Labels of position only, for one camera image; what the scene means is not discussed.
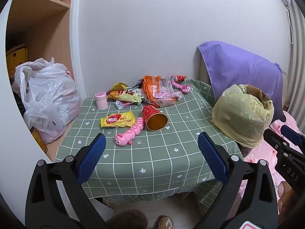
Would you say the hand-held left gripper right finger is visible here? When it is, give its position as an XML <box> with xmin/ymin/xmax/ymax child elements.
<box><xmin>191</xmin><ymin>131</ymin><xmax>279</xmax><ymax>229</ymax></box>

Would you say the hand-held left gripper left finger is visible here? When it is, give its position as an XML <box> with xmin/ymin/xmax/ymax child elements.
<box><xmin>25</xmin><ymin>133</ymin><xmax>112</xmax><ymax>229</ymax></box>

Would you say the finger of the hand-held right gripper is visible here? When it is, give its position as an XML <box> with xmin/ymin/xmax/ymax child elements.
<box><xmin>280</xmin><ymin>125</ymin><xmax>305</xmax><ymax>147</ymax></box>
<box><xmin>263</xmin><ymin>128</ymin><xmax>293</xmax><ymax>153</ymax></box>

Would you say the bin with yellow liner bag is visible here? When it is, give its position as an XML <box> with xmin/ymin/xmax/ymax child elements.
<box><xmin>212</xmin><ymin>84</ymin><xmax>274</xmax><ymax>148</ymax></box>

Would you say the yellow snack packet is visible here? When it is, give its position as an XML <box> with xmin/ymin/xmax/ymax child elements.
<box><xmin>100</xmin><ymin>111</ymin><xmax>136</xmax><ymax>128</ymax></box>

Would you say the pink white small packet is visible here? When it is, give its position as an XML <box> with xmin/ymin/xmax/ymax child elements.
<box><xmin>115</xmin><ymin>100</ymin><xmax>135</xmax><ymax>110</ymax></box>

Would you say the yellow red snack wrapper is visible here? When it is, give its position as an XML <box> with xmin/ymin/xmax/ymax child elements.
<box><xmin>106</xmin><ymin>89</ymin><xmax>142</xmax><ymax>105</ymax></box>

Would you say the red gold paper cup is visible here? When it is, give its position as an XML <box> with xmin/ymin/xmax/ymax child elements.
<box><xmin>142</xmin><ymin>104</ymin><xmax>168</xmax><ymax>131</ymax></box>

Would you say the gold wrapper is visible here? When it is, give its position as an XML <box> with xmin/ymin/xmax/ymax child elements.
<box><xmin>110</xmin><ymin>82</ymin><xmax>128</xmax><ymax>92</ymax></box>

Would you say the pink plastic toy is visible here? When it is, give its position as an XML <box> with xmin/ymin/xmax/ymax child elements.
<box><xmin>171</xmin><ymin>80</ymin><xmax>192</xmax><ymax>93</ymax></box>

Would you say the orange snack bag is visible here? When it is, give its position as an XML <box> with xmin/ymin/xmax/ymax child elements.
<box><xmin>142</xmin><ymin>75</ymin><xmax>183</xmax><ymax>108</ymax></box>

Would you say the person's right hand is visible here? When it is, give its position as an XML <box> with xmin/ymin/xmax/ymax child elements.
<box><xmin>278</xmin><ymin>183</ymin><xmax>297</xmax><ymax>220</ymax></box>

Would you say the pink caterpillar toy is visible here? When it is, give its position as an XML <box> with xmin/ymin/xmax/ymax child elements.
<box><xmin>115</xmin><ymin>117</ymin><xmax>145</xmax><ymax>147</ymax></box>

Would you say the pink cup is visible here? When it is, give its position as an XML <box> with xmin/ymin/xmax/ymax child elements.
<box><xmin>95</xmin><ymin>91</ymin><xmax>109</xmax><ymax>110</ymax></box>

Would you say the white curtain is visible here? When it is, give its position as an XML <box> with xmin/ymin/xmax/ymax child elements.
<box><xmin>289</xmin><ymin>0</ymin><xmax>305</xmax><ymax>134</ymax></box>

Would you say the green checkered tablecloth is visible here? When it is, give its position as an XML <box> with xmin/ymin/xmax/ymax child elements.
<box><xmin>55</xmin><ymin>79</ymin><xmax>245</xmax><ymax>210</ymax></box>

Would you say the yellow printed bag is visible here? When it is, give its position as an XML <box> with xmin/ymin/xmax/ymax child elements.
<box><xmin>32</xmin><ymin>129</ymin><xmax>48</xmax><ymax>152</ymax></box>

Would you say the brown furry slipper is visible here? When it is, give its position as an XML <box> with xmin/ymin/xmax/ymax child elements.
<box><xmin>105</xmin><ymin>209</ymin><xmax>149</xmax><ymax>229</ymax></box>

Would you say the white plastic bag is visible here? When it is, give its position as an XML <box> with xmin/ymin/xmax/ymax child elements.
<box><xmin>12</xmin><ymin>57</ymin><xmax>81</xmax><ymax>145</ymax></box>

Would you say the knitted slipper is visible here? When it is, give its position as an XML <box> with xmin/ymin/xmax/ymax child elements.
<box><xmin>152</xmin><ymin>215</ymin><xmax>175</xmax><ymax>229</ymax></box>

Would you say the wooden shelf unit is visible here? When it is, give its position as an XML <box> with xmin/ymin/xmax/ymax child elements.
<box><xmin>5</xmin><ymin>0</ymin><xmax>77</xmax><ymax>163</ymax></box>

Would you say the white cable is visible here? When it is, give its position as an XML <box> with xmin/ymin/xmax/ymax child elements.
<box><xmin>286</xmin><ymin>5</ymin><xmax>293</xmax><ymax>44</ymax></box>

